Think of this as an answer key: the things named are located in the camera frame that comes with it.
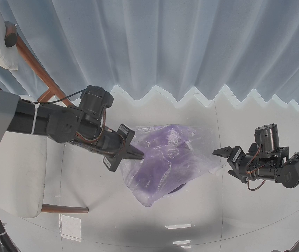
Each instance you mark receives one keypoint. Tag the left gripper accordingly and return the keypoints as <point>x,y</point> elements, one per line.
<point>118,148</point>

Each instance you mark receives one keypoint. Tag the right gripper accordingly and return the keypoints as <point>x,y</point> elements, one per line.
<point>246,167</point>

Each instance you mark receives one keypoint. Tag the purple plastic bag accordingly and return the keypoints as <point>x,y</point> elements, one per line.
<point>160,167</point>

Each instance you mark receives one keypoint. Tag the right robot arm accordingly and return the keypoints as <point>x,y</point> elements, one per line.
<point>291,172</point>

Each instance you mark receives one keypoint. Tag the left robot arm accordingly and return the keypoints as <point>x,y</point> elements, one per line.
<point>28,117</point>

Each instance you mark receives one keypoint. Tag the crumpled white paper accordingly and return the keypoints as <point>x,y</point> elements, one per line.
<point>217,171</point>

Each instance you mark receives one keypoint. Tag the white chair with wooden legs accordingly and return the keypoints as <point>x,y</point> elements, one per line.
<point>15,167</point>

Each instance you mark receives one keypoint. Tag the pale blue curtain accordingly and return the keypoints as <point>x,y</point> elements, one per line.
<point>149,35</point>

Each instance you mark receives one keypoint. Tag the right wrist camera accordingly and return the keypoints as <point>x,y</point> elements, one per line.
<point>254,149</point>

